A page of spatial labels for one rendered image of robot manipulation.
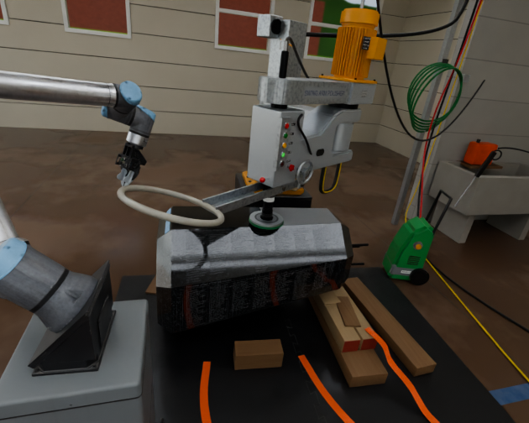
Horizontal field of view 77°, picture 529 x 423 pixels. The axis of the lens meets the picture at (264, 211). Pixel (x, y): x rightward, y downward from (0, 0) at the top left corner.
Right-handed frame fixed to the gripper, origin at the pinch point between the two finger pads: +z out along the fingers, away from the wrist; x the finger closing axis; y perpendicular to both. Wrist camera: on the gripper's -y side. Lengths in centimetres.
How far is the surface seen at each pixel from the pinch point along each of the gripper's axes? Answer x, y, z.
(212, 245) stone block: 39, -42, 23
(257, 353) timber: 87, -50, 76
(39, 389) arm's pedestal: 34, 64, 51
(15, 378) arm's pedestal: 25, 63, 52
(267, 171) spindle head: 54, -40, -30
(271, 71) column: 13, -123, -103
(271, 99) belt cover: 45, -26, -65
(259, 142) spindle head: 44, -40, -43
